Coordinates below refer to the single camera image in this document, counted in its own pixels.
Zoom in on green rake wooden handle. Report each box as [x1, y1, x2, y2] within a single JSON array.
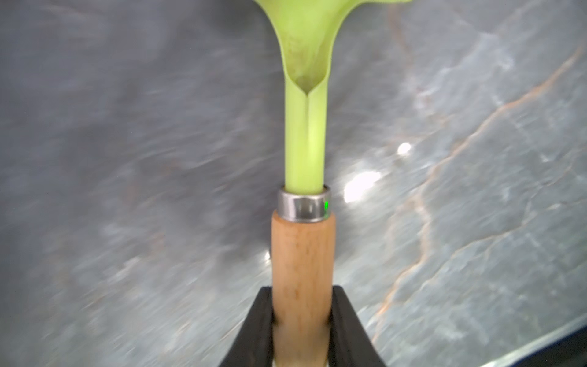
[[253, 0, 414, 367]]

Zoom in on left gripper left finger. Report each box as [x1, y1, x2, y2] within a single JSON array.
[[220, 287, 274, 367]]

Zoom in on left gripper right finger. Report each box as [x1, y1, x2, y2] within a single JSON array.
[[328, 285, 386, 367]]

